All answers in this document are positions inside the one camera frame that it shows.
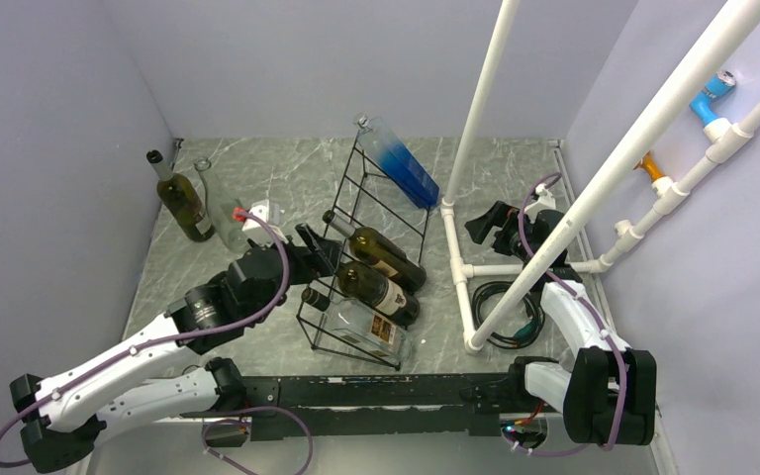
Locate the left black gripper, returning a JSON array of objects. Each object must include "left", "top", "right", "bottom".
[{"left": 248, "top": 222, "right": 342, "bottom": 324}]

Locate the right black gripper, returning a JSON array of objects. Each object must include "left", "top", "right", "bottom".
[{"left": 465, "top": 201, "right": 539, "bottom": 263}]

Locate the blue square glass bottle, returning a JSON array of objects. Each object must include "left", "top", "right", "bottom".
[{"left": 354, "top": 114, "right": 439, "bottom": 209}]

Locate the clear square liquor bottle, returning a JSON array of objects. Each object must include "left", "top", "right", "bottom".
[{"left": 301, "top": 287, "right": 414, "bottom": 365}]

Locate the dark labelled wine bottle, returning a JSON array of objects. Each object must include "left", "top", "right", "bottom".
[{"left": 323, "top": 210, "right": 427, "bottom": 293}]

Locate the dark green wine bottle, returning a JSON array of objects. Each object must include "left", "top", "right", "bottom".
[{"left": 335, "top": 260, "right": 420, "bottom": 327}]

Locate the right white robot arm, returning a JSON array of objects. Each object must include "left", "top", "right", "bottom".
[{"left": 495, "top": 251, "right": 657, "bottom": 446}]

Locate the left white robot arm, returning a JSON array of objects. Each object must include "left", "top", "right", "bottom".
[{"left": 10, "top": 224, "right": 341, "bottom": 474}]

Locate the clear empty glass bottle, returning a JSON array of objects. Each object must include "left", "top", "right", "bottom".
[{"left": 194, "top": 157, "right": 250, "bottom": 254}]

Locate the green wine bottle far left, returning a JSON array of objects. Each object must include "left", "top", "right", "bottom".
[{"left": 145, "top": 149, "right": 215, "bottom": 242}]

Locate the orange pipe fitting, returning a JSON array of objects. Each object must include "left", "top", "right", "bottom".
[{"left": 634, "top": 150, "right": 666, "bottom": 183}]

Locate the blue pipe fitting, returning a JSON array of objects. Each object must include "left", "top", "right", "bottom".
[{"left": 689, "top": 69, "right": 736, "bottom": 127}]

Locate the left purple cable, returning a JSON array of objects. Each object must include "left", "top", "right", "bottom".
[{"left": 0, "top": 209, "right": 316, "bottom": 475}]

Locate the purple cable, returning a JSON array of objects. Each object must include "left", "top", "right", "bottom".
[
  {"left": 0, "top": 209, "right": 316, "bottom": 475},
  {"left": 500, "top": 171, "right": 629, "bottom": 459}
]

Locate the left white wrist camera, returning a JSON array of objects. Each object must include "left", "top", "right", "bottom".
[{"left": 233, "top": 199, "right": 287, "bottom": 247}]

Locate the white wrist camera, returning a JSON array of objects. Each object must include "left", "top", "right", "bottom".
[
  {"left": 233, "top": 199, "right": 287, "bottom": 247},
  {"left": 525, "top": 183, "right": 556, "bottom": 216}
]

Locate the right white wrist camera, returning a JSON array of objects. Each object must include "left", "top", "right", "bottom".
[{"left": 525, "top": 183, "right": 556, "bottom": 216}]

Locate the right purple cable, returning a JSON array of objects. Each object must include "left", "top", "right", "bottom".
[{"left": 500, "top": 171, "right": 629, "bottom": 459}]

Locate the black wire wine rack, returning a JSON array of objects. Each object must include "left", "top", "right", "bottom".
[{"left": 296, "top": 144, "right": 431, "bottom": 371}]

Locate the black coiled cable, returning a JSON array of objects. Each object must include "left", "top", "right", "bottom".
[{"left": 470, "top": 281, "right": 547, "bottom": 350}]

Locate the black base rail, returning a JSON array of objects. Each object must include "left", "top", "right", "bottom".
[{"left": 216, "top": 373, "right": 538, "bottom": 441}]

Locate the aluminium frame rail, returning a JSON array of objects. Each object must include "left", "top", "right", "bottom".
[{"left": 64, "top": 377, "right": 188, "bottom": 475}]

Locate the white PVC pipe frame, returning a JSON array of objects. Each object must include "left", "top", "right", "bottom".
[{"left": 440, "top": 1, "right": 760, "bottom": 354}]

